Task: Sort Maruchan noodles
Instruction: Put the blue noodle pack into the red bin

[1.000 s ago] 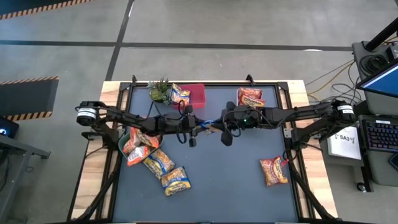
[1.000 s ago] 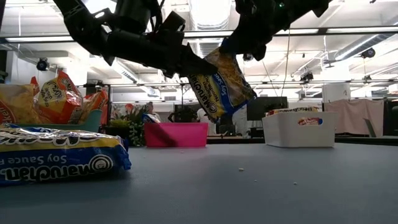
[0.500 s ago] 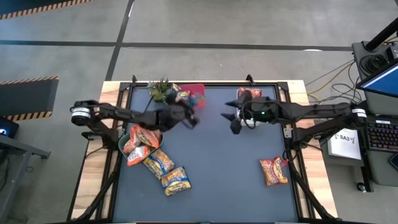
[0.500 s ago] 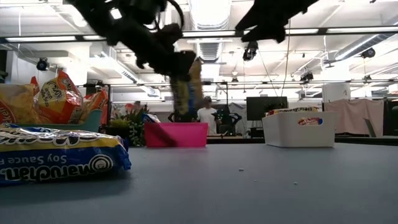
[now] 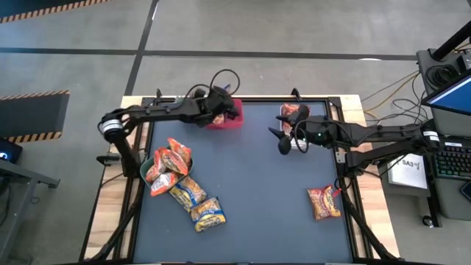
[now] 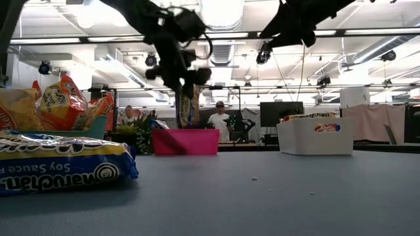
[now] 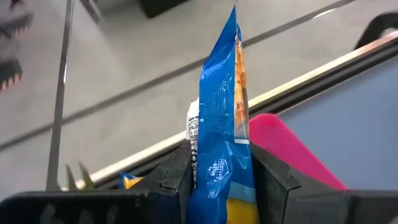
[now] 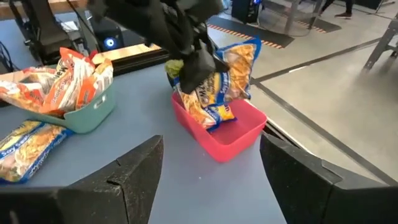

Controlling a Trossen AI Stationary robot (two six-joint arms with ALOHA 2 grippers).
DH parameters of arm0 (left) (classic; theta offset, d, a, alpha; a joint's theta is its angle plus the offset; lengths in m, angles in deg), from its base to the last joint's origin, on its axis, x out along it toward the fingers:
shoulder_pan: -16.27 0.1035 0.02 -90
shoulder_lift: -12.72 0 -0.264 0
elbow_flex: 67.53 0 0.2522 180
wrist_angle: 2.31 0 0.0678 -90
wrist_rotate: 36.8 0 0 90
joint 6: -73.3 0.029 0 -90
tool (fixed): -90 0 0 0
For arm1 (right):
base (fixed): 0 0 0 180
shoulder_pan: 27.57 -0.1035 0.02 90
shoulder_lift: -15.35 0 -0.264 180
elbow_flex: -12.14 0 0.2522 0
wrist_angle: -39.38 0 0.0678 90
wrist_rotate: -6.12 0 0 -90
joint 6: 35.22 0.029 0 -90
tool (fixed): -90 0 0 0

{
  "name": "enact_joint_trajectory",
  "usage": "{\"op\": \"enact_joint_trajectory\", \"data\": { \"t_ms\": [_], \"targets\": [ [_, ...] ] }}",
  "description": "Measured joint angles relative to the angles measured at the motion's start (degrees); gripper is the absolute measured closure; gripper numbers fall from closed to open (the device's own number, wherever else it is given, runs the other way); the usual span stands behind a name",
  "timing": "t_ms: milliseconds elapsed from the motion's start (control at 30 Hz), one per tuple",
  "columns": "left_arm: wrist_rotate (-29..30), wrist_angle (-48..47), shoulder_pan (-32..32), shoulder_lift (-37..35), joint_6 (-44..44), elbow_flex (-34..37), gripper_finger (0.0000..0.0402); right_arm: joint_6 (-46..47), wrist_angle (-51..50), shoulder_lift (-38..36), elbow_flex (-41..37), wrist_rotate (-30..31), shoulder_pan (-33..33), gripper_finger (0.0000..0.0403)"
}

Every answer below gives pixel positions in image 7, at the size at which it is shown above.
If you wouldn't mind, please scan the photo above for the pink plastic bin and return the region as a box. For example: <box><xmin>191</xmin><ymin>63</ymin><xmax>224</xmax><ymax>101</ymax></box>
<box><xmin>248</xmin><ymin>113</ymin><xmax>348</xmax><ymax>191</ymax></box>

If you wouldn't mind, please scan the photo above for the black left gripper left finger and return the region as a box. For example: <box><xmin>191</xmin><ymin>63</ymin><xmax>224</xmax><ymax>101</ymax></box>
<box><xmin>0</xmin><ymin>142</ymin><xmax>193</xmax><ymax>224</ymax></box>

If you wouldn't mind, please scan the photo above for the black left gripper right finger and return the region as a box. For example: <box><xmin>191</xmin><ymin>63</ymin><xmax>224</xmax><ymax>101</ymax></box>
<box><xmin>251</xmin><ymin>142</ymin><xmax>398</xmax><ymax>224</ymax></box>

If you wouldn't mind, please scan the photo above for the black aluminium table frame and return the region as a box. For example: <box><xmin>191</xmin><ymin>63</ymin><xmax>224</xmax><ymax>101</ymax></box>
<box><xmin>96</xmin><ymin>12</ymin><xmax>398</xmax><ymax>190</ymax></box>

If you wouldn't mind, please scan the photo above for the black hazard-striped floor mat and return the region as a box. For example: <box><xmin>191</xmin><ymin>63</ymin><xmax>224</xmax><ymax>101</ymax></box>
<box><xmin>0</xmin><ymin>58</ymin><xmax>24</xmax><ymax>93</ymax></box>
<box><xmin>0</xmin><ymin>12</ymin><xmax>34</xmax><ymax>40</ymax></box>

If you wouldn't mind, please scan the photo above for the blue soy sauce ramen pack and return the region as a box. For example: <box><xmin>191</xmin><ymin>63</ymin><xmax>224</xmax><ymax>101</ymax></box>
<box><xmin>119</xmin><ymin>172</ymin><xmax>144</xmax><ymax>190</ymax></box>
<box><xmin>185</xmin><ymin>2</ymin><xmax>261</xmax><ymax>224</ymax></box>

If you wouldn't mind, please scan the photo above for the black equipment base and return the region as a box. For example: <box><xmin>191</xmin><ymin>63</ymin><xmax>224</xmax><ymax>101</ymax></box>
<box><xmin>138</xmin><ymin>0</ymin><xmax>190</xmax><ymax>19</ymax></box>

